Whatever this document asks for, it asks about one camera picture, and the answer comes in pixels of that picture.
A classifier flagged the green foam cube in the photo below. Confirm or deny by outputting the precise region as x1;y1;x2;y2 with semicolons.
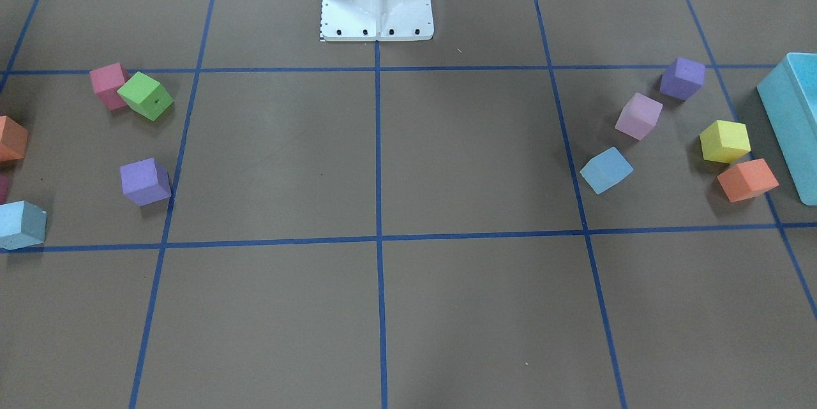
117;71;174;121

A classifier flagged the light blue foam cube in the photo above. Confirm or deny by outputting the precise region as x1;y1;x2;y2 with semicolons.
580;147;634;195
1;202;49;250

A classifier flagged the light pink foam cube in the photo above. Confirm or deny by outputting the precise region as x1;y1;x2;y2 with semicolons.
615;93;663;140

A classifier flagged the purple foam cube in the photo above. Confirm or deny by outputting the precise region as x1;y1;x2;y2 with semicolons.
659;57;706;101
119;157;172;207

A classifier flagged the cyan plastic bin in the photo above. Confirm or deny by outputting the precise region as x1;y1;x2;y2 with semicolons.
758;52;816;206

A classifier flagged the yellow foam cube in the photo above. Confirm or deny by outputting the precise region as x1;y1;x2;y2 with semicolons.
698;119;752;164

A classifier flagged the orange foam cube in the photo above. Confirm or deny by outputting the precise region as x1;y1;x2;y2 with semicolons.
1;115;29;162
717;159;779;203

